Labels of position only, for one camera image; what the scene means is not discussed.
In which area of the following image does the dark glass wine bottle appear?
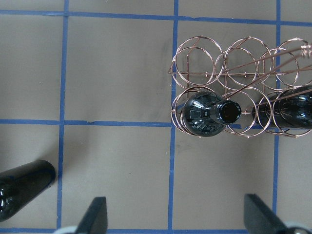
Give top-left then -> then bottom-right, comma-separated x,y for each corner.
0,160 -> 56,222

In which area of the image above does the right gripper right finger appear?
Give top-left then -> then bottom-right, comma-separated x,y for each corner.
244,194 -> 287,234

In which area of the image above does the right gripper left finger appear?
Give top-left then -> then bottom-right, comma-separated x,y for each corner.
76,196 -> 107,234

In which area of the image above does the dark bottle in rack left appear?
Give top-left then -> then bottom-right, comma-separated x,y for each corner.
252,85 -> 312,129

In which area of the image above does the copper wire wine rack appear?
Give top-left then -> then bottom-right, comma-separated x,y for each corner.
169,36 -> 312,138

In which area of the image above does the dark bottle in rack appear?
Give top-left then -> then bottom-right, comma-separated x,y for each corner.
252,85 -> 312,129
182,91 -> 241,137

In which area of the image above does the dark bottle in rack right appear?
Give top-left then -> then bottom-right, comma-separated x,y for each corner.
182,91 -> 241,137

